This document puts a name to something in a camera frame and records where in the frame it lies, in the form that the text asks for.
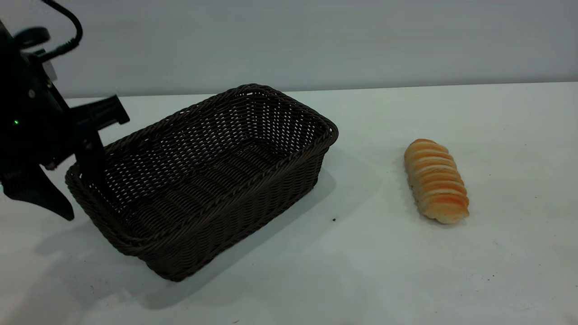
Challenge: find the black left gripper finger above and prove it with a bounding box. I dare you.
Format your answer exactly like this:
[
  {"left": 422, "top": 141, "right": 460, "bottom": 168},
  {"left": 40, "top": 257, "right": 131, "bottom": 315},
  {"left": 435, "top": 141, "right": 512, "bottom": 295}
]
[
  {"left": 0, "top": 165, "right": 75, "bottom": 222},
  {"left": 75, "top": 131, "right": 109, "bottom": 184}
]

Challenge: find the dark brown wicker basket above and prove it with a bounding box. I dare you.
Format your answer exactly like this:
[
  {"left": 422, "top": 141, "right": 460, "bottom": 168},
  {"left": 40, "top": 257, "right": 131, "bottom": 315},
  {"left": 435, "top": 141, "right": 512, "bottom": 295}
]
[{"left": 65, "top": 84, "right": 339, "bottom": 283}]

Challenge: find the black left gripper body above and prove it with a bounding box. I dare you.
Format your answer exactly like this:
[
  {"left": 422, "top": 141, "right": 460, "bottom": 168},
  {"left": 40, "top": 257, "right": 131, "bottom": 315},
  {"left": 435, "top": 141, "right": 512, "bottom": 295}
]
[{"left": 0, "top": 79, "right": 131, "bottom": 181}]

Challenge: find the long ridged bread roll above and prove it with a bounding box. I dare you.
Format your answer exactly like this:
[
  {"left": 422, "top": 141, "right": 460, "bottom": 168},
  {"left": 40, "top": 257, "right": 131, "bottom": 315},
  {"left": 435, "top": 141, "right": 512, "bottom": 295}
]
[{"left": 403, "top": 139, "right": 470, "bottom": 225}]

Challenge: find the black camera cable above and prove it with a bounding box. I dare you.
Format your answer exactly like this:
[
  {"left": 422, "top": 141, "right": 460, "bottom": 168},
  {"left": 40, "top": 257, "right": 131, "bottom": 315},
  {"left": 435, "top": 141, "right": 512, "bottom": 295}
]
[{"left": 40, "top": 0, "right": 84, "bottom": 62}]

